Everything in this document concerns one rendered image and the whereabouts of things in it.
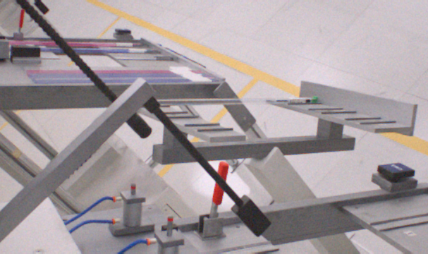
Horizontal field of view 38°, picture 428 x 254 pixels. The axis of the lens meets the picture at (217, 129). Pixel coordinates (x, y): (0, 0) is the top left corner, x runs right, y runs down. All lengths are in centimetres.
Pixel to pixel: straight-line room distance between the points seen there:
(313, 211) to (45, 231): 46
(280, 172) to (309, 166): 120
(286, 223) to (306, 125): 168
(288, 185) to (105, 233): 61
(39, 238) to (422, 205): 65
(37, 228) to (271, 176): 64
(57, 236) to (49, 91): 90
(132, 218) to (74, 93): 88
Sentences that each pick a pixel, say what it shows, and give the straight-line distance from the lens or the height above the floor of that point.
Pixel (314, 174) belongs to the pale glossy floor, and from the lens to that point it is 241.
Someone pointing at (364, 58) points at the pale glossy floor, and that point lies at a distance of 278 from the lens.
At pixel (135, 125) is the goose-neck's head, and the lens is 72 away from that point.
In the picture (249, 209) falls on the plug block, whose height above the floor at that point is 117.
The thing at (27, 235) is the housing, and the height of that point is 126.
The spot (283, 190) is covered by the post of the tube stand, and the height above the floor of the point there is 75.
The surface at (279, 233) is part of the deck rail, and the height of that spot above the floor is 91.
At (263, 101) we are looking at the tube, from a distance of 136.
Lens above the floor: 157
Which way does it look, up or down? 32 degrees down
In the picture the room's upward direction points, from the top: 40 degrees counter-clockwise
